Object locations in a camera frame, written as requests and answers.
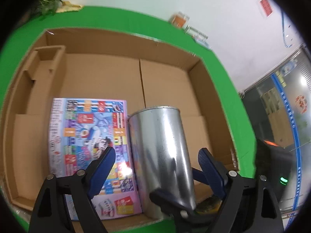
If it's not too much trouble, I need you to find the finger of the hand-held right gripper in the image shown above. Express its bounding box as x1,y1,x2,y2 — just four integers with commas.
191,167,212,190
149,190,212,227

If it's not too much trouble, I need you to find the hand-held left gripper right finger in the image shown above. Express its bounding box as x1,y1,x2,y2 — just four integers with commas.
197,148,285,233

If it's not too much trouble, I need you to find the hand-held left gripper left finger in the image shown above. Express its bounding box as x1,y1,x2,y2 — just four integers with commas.
29,146,116,233

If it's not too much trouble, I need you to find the silver metal can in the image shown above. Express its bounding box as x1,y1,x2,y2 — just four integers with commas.
128,106,197,211

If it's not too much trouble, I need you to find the large cardboard box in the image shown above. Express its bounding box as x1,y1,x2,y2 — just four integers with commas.
0,28,241,233

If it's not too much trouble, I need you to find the colourful board game box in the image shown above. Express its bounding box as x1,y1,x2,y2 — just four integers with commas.
47,98,143,221

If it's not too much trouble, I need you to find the glass door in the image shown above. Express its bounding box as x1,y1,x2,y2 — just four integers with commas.
239,42,311,233

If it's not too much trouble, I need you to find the green table cover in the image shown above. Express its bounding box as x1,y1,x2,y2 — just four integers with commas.
0,5,258,233

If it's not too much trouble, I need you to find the cardboard divider insert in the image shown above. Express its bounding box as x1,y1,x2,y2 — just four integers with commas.
5,45,66,202

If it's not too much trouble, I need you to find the blue white packet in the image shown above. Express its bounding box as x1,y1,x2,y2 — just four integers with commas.
194,37,211,50

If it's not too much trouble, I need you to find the clear jar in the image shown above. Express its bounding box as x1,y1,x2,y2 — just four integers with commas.
183,24,209,40

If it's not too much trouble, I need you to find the yellow paper sheet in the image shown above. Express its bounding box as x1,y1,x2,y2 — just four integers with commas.
56,1,84,12

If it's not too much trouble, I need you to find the potted green plant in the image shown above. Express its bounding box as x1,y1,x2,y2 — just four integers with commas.
31,0,67,16

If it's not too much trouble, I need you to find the red wall sign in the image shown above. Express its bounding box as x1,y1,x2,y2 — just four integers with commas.
257,0,275,18

